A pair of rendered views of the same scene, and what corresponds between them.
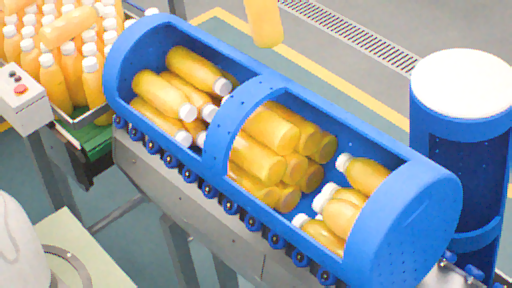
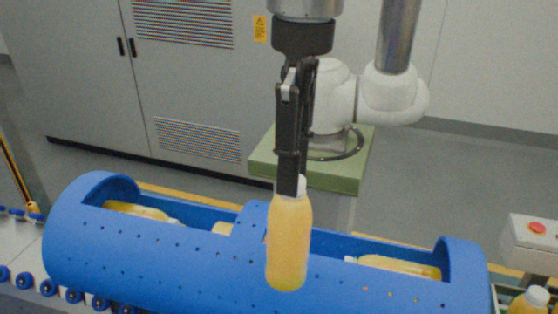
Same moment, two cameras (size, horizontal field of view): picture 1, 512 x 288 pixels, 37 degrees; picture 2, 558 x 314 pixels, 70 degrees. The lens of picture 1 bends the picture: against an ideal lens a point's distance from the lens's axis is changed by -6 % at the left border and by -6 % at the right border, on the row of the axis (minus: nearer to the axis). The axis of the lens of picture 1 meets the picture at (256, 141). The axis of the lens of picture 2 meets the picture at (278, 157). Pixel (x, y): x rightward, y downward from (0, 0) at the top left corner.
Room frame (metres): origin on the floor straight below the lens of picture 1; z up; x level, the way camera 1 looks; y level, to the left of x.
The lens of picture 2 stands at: (1.82, -0.34, 1.78)
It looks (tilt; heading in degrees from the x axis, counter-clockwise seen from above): 34 degrees down; 142
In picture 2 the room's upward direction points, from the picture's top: straight up
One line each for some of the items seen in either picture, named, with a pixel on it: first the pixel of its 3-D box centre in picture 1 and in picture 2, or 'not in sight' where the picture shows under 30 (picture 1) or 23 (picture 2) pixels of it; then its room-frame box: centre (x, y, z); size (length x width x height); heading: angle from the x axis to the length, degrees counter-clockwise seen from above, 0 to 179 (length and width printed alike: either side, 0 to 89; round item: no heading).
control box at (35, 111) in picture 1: (17, 97); (551, 248); (1.69, 0.61, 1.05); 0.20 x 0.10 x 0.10; 36
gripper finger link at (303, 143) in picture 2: not in sight; (296, 158); (1.46, -0.02, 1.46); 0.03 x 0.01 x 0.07; 35
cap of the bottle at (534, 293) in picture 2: (89, 63); (537, 295); (1.74, 0.40, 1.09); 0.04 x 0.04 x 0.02
